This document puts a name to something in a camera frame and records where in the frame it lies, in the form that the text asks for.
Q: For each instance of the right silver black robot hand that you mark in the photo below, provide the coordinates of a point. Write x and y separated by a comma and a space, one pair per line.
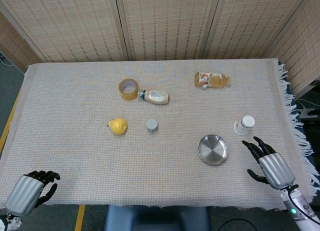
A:
276, 168

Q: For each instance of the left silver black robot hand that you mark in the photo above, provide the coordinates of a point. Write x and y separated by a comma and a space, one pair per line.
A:
22, 193

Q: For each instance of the white paper cup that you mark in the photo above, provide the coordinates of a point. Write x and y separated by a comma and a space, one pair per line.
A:
243, 126

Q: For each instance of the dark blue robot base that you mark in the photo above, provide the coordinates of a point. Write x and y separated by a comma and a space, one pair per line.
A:
155, 218

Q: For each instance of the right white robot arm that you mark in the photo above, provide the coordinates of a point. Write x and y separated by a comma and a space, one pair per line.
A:
303, 213

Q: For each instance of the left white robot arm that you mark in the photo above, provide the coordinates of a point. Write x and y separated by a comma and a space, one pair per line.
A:
10, 222

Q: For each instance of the steel round bowl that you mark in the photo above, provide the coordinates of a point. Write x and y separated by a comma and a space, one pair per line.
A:
213, 150

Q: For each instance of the white metal stand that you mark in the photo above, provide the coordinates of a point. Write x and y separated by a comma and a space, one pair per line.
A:
307, 113

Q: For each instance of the white waffle weave tablecloth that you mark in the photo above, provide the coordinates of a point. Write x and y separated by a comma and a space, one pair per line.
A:
100, 156

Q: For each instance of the orange snack packet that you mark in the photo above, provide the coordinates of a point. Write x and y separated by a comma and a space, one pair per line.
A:
212, 80

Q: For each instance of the yellow pear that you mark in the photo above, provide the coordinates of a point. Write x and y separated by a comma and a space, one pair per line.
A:
117, 126

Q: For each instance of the woven bamboo screen panel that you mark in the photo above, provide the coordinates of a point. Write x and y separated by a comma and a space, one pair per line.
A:
300, 48
250, 23
167, 23
12, 46
67, 23

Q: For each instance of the small grey lidded jar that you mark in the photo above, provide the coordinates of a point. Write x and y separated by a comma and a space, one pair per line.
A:
152, 125

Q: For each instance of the mayonnaise squeeze bottle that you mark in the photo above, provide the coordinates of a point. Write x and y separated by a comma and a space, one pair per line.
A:
157, 97

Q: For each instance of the brown packing tape roll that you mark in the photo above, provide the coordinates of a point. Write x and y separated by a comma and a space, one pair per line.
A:
128, 94

